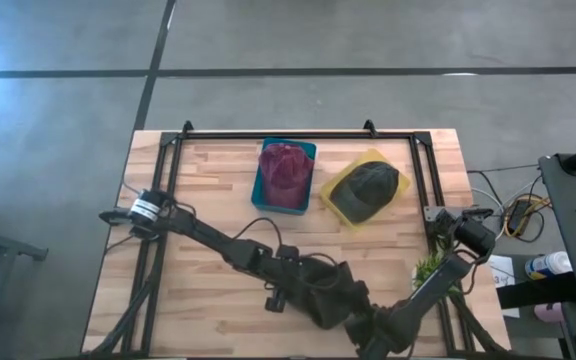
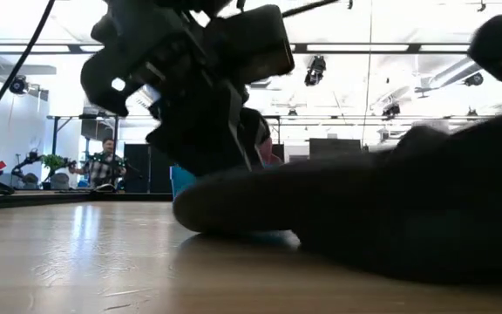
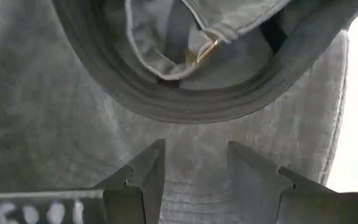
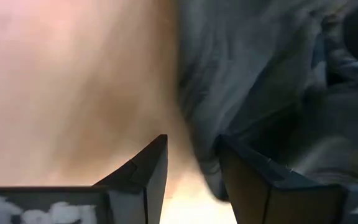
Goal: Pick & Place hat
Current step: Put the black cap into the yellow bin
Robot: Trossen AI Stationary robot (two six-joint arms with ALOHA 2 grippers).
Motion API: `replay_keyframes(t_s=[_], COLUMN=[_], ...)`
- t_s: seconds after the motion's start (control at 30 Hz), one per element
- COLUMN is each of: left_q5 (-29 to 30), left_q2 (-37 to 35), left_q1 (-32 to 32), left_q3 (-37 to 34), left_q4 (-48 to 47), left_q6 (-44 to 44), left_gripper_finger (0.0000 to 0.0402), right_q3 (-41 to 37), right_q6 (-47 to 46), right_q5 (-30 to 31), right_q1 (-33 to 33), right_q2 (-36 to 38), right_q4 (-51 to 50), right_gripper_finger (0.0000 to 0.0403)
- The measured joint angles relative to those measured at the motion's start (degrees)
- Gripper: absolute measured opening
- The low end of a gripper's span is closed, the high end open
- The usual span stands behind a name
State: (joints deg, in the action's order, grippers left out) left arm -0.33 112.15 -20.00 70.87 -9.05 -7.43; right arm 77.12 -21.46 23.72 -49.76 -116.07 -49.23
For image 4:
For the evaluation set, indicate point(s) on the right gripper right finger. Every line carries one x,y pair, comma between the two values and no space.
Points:
275,199

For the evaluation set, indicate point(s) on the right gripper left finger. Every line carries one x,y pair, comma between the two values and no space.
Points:
129,193

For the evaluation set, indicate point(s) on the dark charcoal baseball cap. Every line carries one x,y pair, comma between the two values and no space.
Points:
259,77

